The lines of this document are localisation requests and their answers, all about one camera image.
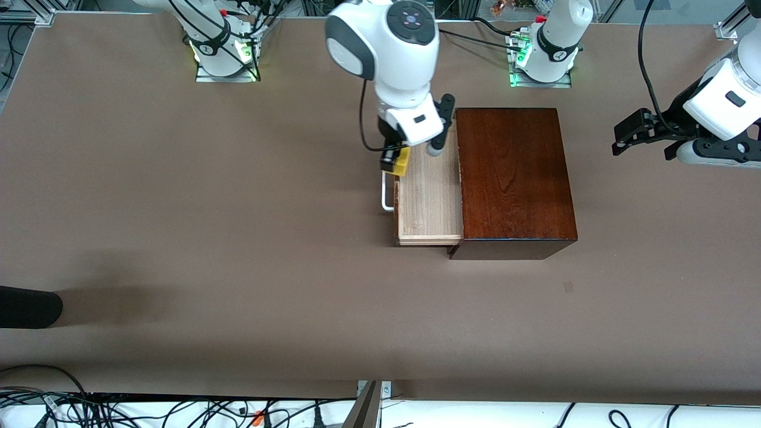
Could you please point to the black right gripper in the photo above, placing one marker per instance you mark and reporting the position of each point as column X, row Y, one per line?
column 387, row 131

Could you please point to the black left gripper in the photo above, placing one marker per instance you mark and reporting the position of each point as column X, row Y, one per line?
column 676, row 113

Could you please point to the yellow cube block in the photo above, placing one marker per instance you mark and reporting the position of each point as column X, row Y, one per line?
column 403, row 161

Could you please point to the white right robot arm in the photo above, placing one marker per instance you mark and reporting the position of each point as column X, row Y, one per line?
column 392, row 53

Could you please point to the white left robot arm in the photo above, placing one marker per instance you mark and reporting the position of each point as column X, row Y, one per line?
column 556, row 41

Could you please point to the dark brown wooden cabinet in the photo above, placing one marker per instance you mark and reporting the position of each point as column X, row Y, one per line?
column 514, row 172

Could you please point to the white lower shelf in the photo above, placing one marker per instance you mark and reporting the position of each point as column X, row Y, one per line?
column 487, row 416

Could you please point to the black cylinder object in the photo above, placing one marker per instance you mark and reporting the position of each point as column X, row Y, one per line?
column 30, row 307

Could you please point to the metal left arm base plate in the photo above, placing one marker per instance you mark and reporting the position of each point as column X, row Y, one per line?
column 562, row 84

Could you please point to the aluminium frame profile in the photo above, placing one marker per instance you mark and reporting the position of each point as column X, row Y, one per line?
column 27, row 15
column 737, row 21

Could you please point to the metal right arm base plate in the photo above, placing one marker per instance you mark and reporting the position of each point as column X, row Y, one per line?
column 205, row 77

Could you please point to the grey metal bracket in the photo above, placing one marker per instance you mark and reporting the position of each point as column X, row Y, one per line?
column 365, row 410

